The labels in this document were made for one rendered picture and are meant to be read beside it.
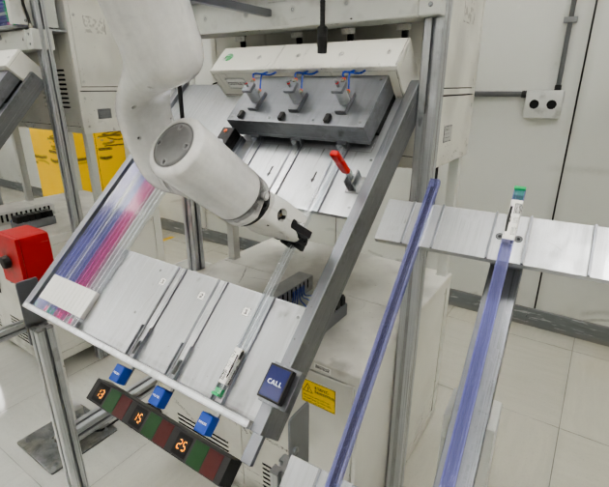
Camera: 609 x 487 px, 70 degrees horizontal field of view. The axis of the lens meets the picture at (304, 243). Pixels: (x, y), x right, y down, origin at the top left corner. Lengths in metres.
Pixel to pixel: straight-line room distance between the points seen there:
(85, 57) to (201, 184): 1.57
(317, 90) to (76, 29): 1.31
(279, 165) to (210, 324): 0.36
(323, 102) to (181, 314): 0.50
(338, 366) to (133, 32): 0.74
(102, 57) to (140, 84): 1.59
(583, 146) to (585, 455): 1.28
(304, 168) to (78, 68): 1.34
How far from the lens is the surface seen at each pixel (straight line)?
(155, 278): 0.94
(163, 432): 0.81
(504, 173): 2.41
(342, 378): 0.98
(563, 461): 1.86
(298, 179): 0.88
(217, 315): 0.80
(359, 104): 0.87
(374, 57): 0.93
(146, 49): 0.51
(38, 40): 1.96
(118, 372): 0.88
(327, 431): 1.10
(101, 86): 2.10
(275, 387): 0.65
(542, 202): 2.41
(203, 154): 0.53
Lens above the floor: 1.19
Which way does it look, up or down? 20 degrees down
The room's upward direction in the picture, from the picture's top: straight up
